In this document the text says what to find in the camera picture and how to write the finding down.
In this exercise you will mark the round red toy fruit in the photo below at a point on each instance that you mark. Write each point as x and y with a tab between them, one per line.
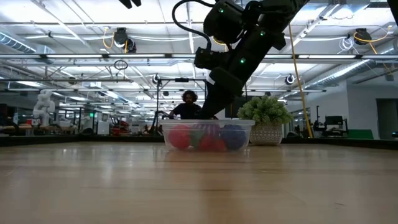
179	137

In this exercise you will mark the red toy strawberry green leaves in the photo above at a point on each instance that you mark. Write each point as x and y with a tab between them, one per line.
207	144
220	146

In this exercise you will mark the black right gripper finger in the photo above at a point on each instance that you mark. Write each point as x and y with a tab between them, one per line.
219	107
208	105

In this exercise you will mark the dark background monitor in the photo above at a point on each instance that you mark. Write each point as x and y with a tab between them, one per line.
237	109

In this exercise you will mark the black background robot station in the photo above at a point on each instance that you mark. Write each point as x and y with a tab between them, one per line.
334	121

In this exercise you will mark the purple toy grape bunch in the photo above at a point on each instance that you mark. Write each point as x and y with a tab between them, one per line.
234	137

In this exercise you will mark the person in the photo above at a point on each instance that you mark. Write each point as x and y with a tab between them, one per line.
186	110

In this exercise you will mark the black background frame rig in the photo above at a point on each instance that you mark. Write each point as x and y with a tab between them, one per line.
182	80

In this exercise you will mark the clear plastic tupperware container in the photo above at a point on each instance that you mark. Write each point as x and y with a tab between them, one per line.
164	137

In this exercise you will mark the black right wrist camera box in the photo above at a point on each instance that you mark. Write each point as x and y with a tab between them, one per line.
208	59

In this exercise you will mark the green artificial succulent plant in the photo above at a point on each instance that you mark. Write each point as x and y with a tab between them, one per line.
264	112

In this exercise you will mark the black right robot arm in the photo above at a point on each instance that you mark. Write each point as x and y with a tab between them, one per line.
267	12

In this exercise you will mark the white robot figure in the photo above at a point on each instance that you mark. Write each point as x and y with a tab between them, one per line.
43	107

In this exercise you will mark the green background panel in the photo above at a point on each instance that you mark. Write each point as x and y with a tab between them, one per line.
360	134

